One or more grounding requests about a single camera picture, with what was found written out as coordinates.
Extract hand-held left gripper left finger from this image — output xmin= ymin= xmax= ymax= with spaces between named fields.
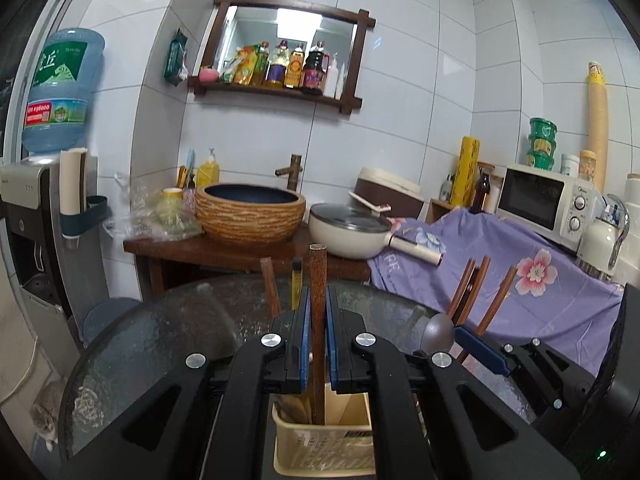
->
xmin=57 ymin=300 xmax=312 ymax=480

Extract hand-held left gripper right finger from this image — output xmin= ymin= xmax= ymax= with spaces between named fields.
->
xmin=326 ymin=285 xmax=581 ymax=480

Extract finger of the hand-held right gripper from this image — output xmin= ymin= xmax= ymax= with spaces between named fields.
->
xmin=455 ymin=327 xmax=596 ymax=409

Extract large metal spoon wooden handle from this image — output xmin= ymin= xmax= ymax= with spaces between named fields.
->
xmin=424 ymin=312 xmax=456 ymax=357

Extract black gold-tipped chopstick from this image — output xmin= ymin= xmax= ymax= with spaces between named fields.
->
xmin=291 ymin=258 xmax=304 ymax=311

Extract beige perforated utensil holder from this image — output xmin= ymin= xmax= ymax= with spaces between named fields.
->
xmin=271 ymin=392 xmax=376 ymax=477

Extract purple floral cloth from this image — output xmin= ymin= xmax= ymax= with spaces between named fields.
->
xmin=367 ymin=207 xmax=626 ymax=376

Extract cream pan with glass lid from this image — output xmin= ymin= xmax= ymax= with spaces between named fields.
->
xmin=307 ymin=202 xmax=445 ymax=266

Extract wooden washstand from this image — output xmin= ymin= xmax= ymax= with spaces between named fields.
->
xmin=123 ymin=232 xmax=373 ymax=301

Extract woven pattern sink basin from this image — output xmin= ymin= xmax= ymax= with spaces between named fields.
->
xmin=195 ymin=182 xmax=307 ymax=247

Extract white rice paddle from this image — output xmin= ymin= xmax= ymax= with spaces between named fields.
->
xmin=348 ymin=191 xmax=392 ymax=217

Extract white microwave oven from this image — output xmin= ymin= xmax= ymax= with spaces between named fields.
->
xmin=495 ymin=162 xmax=598 ymax=256

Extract brown glass bottle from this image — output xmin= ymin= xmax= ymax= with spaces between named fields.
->
xmin=470 ymin=167 xmax=492 ymax=213

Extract white electric kettle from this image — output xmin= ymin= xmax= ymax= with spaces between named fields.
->
xmin=575 ymin=194 xmax=631 ymax=281

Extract brown white rice cooker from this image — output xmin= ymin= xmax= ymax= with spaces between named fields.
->
xmin=356 ymin=166 xmax=426 ymax=220

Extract yellow wrap roll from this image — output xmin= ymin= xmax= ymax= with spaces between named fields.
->
xmin=452 ymin=136 xmax=481 ymax=207

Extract bronze faucet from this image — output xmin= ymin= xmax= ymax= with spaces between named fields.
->
xmin=275 ymin=154 xmax=304 ymax=192

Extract grey blue round stool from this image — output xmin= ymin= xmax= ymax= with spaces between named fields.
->
xmin=82 ymin=297 xmax=146 ymax=346

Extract yellow soap dispenser bottle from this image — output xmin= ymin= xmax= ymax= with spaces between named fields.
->
xmin=196 ymin=149 xmax=221 ymax=188

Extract yellow lid jar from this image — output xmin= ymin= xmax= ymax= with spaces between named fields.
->
xmin=579 ymin=150 xmax=598 ymax=183

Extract toothbrushes in cup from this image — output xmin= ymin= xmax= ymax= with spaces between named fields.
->
xmin=175 ymin=149 xmax=198 ymax=191

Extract stacked green noodle cups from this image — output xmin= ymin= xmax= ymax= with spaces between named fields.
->
xmin=526 ymin=117 xmax=558 ymax=171

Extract clear plastic bag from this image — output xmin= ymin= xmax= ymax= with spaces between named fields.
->
xmin=102 ymin=172 xmax=203 ymax=241

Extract grey white cat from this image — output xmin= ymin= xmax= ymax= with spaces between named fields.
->
xmin=30 ymin=380 xmax=68 ymax=451

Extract white squeeze bottle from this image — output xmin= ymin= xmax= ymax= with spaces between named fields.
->
xmin=330 ymin=53 xmax=346 ymax=99

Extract yellow label bottle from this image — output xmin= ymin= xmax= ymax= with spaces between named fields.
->
xmin=284 ymin=42 xmax=306 ymax=90

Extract cooking oil bottle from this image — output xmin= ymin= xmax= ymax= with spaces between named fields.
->
xmin=265 ymin=40 xmax=291 ymax=88

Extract green bottle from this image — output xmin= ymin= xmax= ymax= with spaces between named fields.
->
xmin=252 ymin=42 xmax=270 ymax=87

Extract yellow green seasoning packet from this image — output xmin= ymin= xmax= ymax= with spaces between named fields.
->
xmin=220 ymin=46 xmax=261 ymax=86

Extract grey water dispenser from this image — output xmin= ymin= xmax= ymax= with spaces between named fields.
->
xmin=0 ymin=157 xmax=113 ymax=356

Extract green hanging packet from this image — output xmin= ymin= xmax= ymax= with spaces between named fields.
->
xmin=164 ymin=27 xmax=190 ymax=86

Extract wooden framed mirror shelf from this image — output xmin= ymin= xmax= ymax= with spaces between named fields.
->
xmin=189 ymin=0 xmax=377 ymax=116

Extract blue water jug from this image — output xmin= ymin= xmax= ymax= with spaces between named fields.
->
xmin=21 ymin=28 xmax=106 ymax=158

